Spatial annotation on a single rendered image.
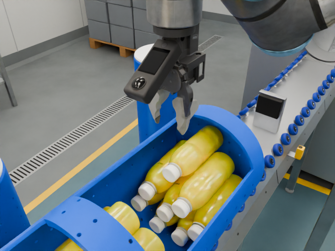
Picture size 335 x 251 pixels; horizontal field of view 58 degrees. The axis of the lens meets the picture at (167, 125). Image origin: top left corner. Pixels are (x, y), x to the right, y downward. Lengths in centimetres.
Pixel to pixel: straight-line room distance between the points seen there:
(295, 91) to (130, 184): 101
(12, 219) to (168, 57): 75
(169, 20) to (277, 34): 16
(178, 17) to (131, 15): 346
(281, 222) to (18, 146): 213
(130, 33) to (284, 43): 359
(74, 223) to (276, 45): 42
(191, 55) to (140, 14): 330
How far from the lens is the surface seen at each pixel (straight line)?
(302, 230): 218
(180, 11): 48
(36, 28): 451
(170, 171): 69
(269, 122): 124
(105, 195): 77
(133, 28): 400
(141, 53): 161
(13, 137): 299
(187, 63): 53
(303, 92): 159
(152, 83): 48
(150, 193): 73
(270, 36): 47
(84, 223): 53
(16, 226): 110
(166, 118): 163
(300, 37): 49
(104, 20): 426
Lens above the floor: 165
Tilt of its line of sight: 36 degrees down
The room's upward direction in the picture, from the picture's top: straight up
